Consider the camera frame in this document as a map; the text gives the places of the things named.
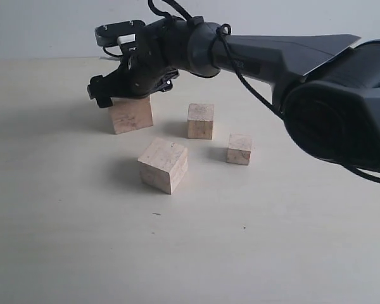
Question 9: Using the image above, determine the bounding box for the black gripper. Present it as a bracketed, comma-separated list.
[87, 20, 179, 108]

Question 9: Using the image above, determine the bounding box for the third largest wooden cube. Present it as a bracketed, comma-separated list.
[187, 103, 214, 140]

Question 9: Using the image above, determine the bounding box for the second largest wooden cube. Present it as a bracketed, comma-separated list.
[137, 137, 188, 194]

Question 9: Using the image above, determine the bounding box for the smallest wooden cube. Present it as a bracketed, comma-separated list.
[227, 134, 252, 165]

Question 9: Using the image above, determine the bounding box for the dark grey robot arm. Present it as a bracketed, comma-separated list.
[87, 16, 380, 173]

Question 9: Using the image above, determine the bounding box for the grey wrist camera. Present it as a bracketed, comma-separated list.
[94, 20, 145, 48]

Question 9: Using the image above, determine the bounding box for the black cable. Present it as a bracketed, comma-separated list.
[147, 0, 380, 187]

